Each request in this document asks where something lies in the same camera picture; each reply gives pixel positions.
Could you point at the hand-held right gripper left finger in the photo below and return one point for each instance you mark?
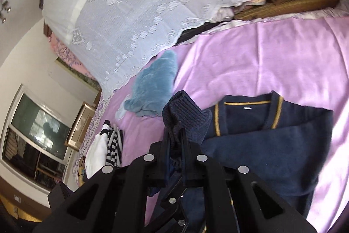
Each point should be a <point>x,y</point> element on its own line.
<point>160,162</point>

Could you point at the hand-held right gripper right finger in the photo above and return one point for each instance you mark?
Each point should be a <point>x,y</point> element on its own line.
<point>190,164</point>

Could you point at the navy sweater with yellow trim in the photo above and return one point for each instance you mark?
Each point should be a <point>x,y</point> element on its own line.
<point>272,145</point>

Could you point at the black and white striped garment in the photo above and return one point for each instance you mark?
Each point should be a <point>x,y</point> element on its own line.
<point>113,145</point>

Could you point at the window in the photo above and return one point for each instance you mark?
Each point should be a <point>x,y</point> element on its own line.
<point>35,140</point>

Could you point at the blue fluffy garment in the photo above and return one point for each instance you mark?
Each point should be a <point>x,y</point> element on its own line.
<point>152,85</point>

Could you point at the pink bedsheet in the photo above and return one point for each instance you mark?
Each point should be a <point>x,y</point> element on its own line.
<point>259,58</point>

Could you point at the dark cloth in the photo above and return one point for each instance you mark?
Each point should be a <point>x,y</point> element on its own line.
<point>201,29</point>

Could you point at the pink floral cloth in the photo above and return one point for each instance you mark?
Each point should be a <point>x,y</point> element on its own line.
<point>68,55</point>

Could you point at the white lace cover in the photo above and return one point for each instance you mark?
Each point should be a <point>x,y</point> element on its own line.
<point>136,3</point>

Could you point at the brown woven mat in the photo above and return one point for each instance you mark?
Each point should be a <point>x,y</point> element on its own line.
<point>272,10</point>

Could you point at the floral patterned bedsheet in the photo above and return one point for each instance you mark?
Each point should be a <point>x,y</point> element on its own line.
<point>313,14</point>

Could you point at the white wall socket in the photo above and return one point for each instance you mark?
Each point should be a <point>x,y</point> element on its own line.
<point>17,198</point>

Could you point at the wooden picture frame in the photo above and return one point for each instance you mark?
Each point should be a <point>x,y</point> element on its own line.
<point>79,126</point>

